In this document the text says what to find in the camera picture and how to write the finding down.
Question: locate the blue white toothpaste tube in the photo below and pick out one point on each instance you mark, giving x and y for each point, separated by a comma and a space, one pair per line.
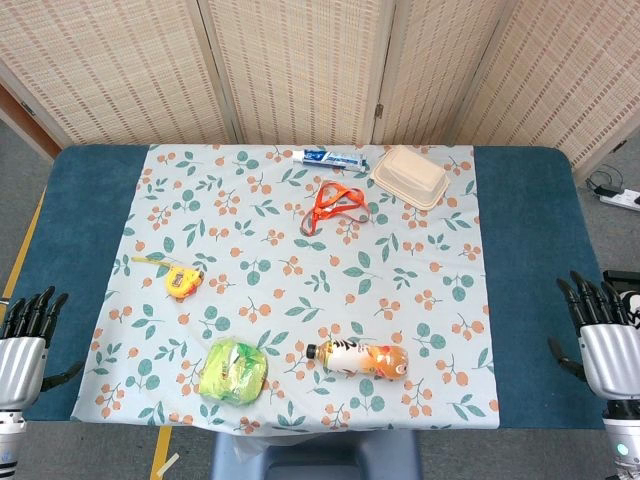
331, 159

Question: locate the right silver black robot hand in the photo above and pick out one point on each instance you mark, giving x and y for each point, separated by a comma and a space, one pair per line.
605, 357

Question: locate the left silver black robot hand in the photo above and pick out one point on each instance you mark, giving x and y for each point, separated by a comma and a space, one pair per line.
20, 357

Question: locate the floral patterned tablecloth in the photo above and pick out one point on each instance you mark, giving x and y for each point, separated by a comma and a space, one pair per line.
310, 290

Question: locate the green snack packet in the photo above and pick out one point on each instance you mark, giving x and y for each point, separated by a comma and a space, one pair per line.
233, 371

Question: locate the blue table cover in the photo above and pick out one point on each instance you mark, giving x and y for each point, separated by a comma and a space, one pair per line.
537, 280

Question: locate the woven folding screen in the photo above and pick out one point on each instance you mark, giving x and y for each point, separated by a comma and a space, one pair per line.
320, 70

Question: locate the beige takeaway food container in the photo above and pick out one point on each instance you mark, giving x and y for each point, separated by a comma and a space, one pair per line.
411, 176

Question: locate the black white sneaker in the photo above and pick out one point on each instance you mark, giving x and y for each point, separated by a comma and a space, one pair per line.
631, 307

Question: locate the orange juice drink bottle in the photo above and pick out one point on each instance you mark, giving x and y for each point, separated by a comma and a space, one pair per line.
361, 360

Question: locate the white power strip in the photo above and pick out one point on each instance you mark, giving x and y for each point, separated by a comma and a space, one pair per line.
620, 199

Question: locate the yellow tape measure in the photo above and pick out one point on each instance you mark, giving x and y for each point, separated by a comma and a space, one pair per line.
181, 281

